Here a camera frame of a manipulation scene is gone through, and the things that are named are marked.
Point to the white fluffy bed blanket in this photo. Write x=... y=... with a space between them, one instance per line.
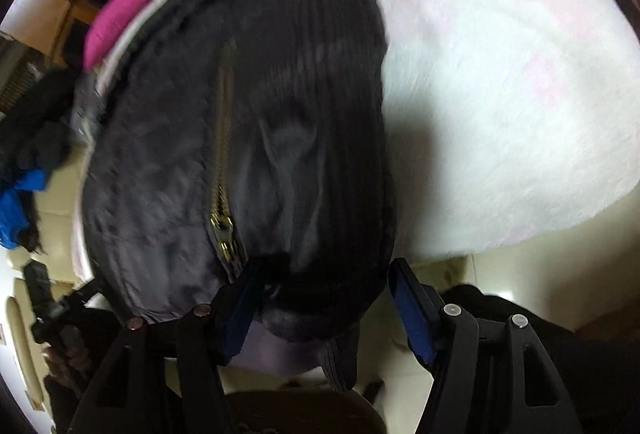
x=503 y=119

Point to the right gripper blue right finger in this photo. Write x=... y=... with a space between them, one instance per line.
x=488 y=376

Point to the pile of black clothes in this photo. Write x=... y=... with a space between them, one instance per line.
x=59 y=112

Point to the wooden cabinet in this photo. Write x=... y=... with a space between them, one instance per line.
x=44 y=25

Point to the blue garment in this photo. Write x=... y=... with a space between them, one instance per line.
x=19 y=216

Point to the magenta pillow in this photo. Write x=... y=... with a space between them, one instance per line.
x=107 y=27

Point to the dark navy quilted jacket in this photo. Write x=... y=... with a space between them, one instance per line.
x=245 y=138

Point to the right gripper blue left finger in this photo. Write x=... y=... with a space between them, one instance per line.
x=163 y=378

